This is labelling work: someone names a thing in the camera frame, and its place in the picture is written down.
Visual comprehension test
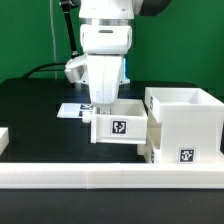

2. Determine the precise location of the white front fence rail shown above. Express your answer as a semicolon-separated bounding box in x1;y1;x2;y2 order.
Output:
0;163;224;189

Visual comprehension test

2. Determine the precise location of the white block at left edge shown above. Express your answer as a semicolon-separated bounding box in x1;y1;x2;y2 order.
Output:
0;127;9;155

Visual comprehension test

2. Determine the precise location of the white drawer box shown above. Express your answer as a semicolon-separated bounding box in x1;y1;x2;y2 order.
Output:
82;99;148;144

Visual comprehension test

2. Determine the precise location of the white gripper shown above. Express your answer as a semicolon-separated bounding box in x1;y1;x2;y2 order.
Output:
80;24;132;115

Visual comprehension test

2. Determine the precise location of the black cable on table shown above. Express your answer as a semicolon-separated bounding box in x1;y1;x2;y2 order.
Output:
21;61;76;79

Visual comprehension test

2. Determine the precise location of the white drawer cabinet frame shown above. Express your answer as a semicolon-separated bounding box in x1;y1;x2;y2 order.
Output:
138;87;224;164

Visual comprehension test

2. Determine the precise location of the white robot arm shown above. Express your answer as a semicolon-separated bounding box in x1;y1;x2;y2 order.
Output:
65;0;172;114

